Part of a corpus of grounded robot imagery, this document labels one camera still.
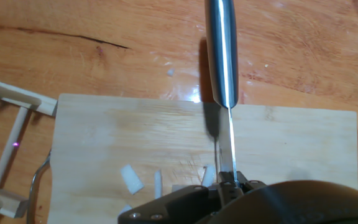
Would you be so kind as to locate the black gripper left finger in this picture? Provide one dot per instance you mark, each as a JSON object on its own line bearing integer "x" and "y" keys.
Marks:
{"x": 172, "y": 208}

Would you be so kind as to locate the steel cleaver knife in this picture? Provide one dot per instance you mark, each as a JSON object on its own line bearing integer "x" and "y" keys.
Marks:
{"x": 222, "y": 46}

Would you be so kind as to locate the white radish slice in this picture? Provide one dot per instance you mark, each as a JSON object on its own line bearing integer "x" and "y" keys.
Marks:
{"x": 131, "y": 180}
{"x": 158, "y": 185}
{"x": 125, "y": 209}

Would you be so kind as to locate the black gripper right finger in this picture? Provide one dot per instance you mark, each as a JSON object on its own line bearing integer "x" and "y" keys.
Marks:
{"x": 250, "y": 184}

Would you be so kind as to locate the white radish chunk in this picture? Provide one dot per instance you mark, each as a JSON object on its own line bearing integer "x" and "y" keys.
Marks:
{"x": 209, "y": 177}

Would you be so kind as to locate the wooden cutting board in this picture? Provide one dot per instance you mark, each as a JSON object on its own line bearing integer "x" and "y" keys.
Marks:
{"x": 291, "y": 140}

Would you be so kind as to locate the wooden peg dish rack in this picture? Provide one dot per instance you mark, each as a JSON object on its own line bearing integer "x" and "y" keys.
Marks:
{"x": 11, "y": 140}

